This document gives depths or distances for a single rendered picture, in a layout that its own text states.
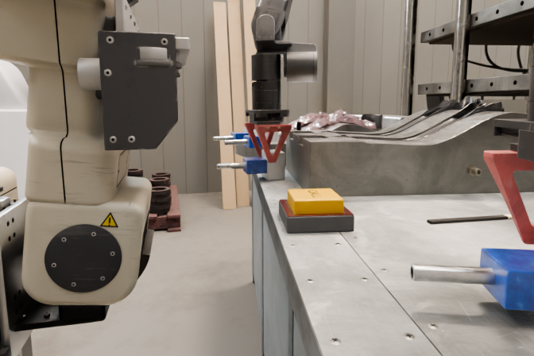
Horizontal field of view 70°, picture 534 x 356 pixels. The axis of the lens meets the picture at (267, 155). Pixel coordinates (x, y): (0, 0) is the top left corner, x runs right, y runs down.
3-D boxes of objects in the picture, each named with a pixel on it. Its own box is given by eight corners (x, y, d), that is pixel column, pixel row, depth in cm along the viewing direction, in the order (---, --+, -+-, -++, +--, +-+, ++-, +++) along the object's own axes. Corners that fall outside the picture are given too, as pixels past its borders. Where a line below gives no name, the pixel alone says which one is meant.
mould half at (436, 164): (309, 197, 61) (310, 112, 59) (285, 169, 87) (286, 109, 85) (595, 191, 66) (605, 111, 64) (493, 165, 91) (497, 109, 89)
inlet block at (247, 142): (227, 155, 90) (227, 132, 89) (222, 152, 94) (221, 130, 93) (278, 152, 95) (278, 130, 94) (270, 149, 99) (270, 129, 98)
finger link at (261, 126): (281, 158, 78) (281, 112, 77) (292, 163, 71) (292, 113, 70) (249, 160, 77) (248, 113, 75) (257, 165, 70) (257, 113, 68)
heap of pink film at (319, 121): (306, 139, 96) (307, 107, 95) (277, 133, 112) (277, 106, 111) (388, 136, 106) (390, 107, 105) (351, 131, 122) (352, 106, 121)
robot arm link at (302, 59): (260, 39, 81) (256, 14, 73) (315, 37, 80) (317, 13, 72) (259, 91, 78) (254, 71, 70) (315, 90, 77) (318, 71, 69)
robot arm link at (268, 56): (253, 52, 77) (249, 48, 71) (287, 52, 76) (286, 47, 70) (253, 87, 77) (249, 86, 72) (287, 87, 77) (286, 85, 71)
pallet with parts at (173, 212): (63, 241, 264) (59, 185, 259) (97, 201, 369) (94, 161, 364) (180, 232, 281) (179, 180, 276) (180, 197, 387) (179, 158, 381)
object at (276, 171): (218, 183, 72) (218, 154, 71) (215, 177, 77) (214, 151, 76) (284, 179, 75) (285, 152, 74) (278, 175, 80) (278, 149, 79)
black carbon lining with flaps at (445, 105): (337, 149, 67) (338, 94, 65) (316, 140, 82) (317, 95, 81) (523, 147, 70) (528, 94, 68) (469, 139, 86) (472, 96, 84)
